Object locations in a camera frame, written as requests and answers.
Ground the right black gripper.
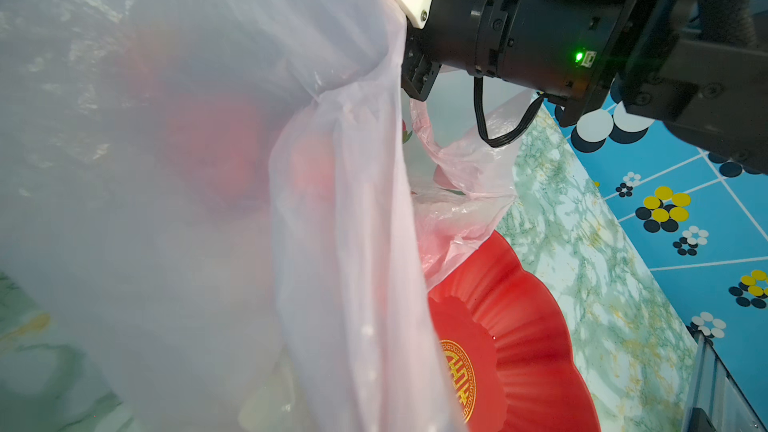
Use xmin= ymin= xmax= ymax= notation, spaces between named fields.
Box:
xmin=401 ymin=37 xmax=441 ymax=102

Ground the pink plastic bag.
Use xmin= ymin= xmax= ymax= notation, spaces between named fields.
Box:
xmin=1 ymin=0 xmax=517 ymax=431

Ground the red flower-shaped plate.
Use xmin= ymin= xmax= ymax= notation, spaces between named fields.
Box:
xmin=428 ymin=233 xmax=601 ymax=431

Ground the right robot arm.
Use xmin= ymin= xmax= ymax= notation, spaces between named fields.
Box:
xmin=401 ymin=0 xmax=767 ymax=172

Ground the aluminium front rail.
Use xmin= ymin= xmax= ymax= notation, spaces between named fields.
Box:
xmin=681 ymin=331 xmax=767 ymax=432

